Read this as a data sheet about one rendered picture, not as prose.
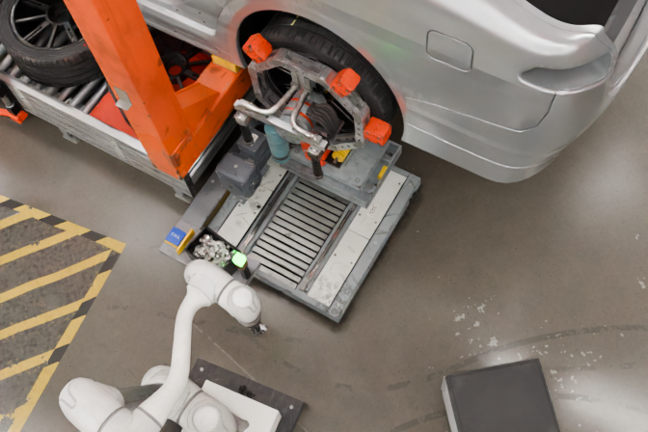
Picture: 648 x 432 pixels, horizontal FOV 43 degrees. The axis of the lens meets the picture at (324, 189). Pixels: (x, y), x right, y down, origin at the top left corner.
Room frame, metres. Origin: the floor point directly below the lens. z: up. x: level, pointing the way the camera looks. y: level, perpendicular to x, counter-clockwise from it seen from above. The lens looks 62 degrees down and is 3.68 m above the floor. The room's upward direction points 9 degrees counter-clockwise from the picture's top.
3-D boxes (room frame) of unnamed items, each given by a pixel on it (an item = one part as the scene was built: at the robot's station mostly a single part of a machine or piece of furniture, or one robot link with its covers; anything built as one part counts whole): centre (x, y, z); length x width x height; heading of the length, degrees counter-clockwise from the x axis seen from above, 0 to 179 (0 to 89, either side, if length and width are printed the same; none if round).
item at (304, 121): (1.83, 0.04, 0.85); 0.21 x 0.14 x 0.14; 141
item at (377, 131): (1.69, -0.25, 0.85); 0.09 x 0.08 x 0.07; 51
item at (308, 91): (1.73, 0.00, 1.03); 0.19 x 0.18 x 0.11; 141
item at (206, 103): (2.18, 0.42, 0.69); 0.52 x 0.17 x 0.35; 141
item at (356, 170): (2.02, -0.11, 0.32); 0.40 x 0.30 x 0.28; 51
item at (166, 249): (1.45, 0.54, 0.44); 0.43 x 0.17 x 0.03; 51
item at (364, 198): (2.02, -0.11, 0.13); 0.50 x 0.36 x 0.10; 51
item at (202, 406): (0.72, 0.57, 0.57); 0.18 x 0.16 x 0.22; 45
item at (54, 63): (2.92, 1.18, 0.39); 0.66 x 0.66 x 0.24
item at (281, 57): (1.89, 0.00, 0.85); 0.54 x 0.07 x 0.54; 51
